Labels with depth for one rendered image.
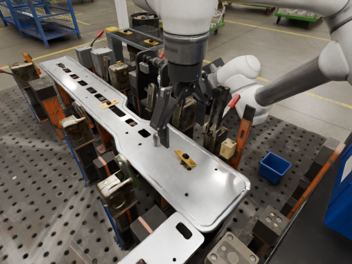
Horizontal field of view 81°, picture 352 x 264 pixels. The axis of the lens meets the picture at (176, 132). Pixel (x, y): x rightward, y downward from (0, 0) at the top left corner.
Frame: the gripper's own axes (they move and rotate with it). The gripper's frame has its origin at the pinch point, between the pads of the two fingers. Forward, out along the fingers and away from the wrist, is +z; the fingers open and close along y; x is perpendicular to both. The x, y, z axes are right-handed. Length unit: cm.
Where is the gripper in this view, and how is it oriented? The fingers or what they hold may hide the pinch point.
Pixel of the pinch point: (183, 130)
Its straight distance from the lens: 57.3
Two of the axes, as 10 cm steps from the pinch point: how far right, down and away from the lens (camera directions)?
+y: -7.3, 4.5, -5.1
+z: 0.0, 7.5, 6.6
